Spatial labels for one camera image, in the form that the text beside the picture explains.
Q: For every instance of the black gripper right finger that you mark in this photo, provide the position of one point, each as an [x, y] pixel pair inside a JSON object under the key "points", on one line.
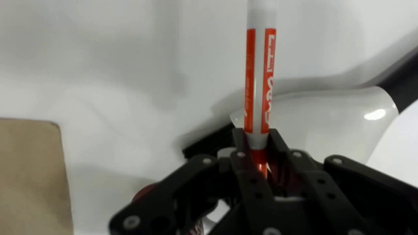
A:
{"points": [[340, 196]]}

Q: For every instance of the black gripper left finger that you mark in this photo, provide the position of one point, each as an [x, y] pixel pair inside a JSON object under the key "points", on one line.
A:
{"points": [[196, 191]]}

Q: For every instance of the red and white marker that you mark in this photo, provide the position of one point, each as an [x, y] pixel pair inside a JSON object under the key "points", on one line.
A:
{"points": [[260, 70]]}

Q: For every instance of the brown cardboard sheet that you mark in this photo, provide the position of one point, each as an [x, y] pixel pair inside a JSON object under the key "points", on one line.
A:
{"points": [[30, 178]]}

